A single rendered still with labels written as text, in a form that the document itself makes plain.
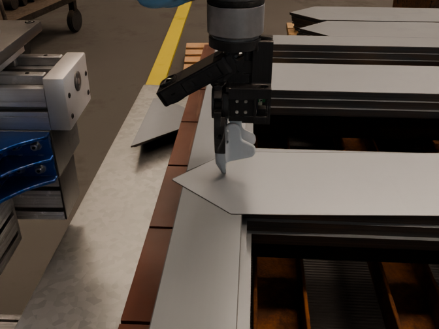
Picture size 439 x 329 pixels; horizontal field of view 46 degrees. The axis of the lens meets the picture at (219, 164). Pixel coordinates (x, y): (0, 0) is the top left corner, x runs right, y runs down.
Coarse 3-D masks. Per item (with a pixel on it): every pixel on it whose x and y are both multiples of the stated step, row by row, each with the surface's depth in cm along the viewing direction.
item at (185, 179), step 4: (188, 172) 80; (192, 172) 80; (176, 176) 79; (180, 176) 79; (184, 176) 79; (188, 176) 79; (172, 180) 78; (176, 180) 78; (180, 180) 78; (184, 180) 78; (188, 180) 78; (180, 184) 77; (184, 184) 77; (188, 184) 77; (188, 188) 76
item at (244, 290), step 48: (288, 48) 139; (336, 48) 138; (384, 48) 137; (432, 48) 137; (288, 96) 110; (336, 96) 110; (384, 96) 109; (432, 96) 108; (288, 240) 72; (336, 240) 72; (384, 240) 71; (432, 240) 71; (240, 288) 60
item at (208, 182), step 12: (204, 168) 81; (216, 168) 81; (228, 168) 81; (192, 180) 78; (204, 180) 78; (216, 180) 78; (228, 180) 78; (204, 192) 75; (216, 192) 75; (228, 192) 75; (216, 204) 72; (228, 204) 72
